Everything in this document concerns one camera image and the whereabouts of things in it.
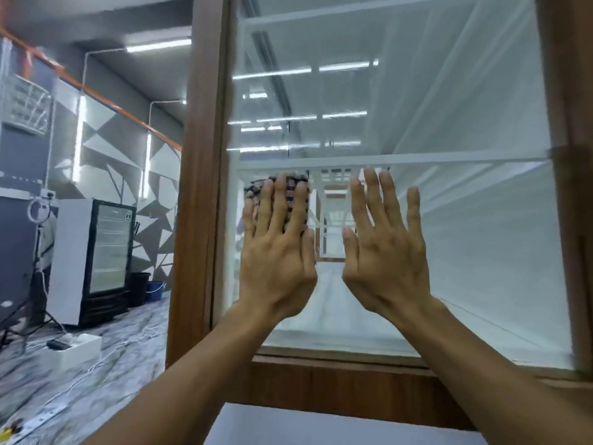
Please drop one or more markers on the person's left hand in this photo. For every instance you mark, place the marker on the person's left hand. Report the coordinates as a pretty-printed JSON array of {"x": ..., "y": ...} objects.
[{"x": 278, "y": 273}]

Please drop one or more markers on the person's right hand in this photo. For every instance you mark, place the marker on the person's right hand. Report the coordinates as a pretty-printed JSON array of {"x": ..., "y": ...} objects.
[{"x": 389, "y": 273}]

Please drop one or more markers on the blue white checkered cloth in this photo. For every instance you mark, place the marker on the blue white checkered cloth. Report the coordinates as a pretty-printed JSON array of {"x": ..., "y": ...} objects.
[{"x": 254, "y": 187}]

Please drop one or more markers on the wooden glass display cabinet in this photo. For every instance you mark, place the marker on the wooden glass display cabinet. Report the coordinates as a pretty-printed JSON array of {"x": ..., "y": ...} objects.
[{"x": 199, "y": 180}]

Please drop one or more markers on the person's right forearm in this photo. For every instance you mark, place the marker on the person's right forearm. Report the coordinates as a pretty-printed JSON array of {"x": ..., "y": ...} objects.
[{"x": 500, "y": 389}]

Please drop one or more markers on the person's left forearm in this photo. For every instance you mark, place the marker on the person's left forearm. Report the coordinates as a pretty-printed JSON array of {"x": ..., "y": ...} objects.
[{"x": 194, "y": 389}]

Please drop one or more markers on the black glass door fridge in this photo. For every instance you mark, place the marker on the black glass door fridge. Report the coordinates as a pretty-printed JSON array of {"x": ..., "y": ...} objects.
[{"x": 109, "y": 254}]

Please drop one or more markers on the blue bucket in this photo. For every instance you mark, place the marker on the blue bucket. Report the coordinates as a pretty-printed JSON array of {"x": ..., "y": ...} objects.
[{"x": 156, "y": 291}]

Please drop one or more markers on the black bin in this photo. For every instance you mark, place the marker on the black bin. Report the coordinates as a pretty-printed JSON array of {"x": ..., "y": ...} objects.
[{"x": 139, "y": 289}]

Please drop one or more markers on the white box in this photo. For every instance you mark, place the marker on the white box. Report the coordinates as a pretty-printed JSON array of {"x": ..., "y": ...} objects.
[{"x": 79, "y": 354}]

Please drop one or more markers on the small black device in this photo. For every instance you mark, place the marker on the small black device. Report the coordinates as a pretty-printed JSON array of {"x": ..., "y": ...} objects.
[{"x": 58, "y": 344}]

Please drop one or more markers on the orange handrail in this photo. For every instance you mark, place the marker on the orange handrail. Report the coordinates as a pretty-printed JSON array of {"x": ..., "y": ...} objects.
[{"x": 102, "y": 94}]

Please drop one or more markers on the ceiling light tube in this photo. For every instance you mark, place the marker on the ceiling light tube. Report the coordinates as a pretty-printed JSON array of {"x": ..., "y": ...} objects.
[{"x": 157, "y": 46}]

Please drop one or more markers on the dark grey panel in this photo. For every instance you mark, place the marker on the dark grey panel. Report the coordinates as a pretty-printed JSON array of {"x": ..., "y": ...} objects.
[{"x": 16, "y": 254}]

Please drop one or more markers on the white power strip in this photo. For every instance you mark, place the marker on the white power strip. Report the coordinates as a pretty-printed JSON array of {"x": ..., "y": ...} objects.
[{"x": 37, "y": 419}]

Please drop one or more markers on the vertical wall light strip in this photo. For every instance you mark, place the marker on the vertical wall light strip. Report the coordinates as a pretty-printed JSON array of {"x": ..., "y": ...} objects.
[
  {"x": 79, "y": 139},
  {"x": 147, "y": 166}
]

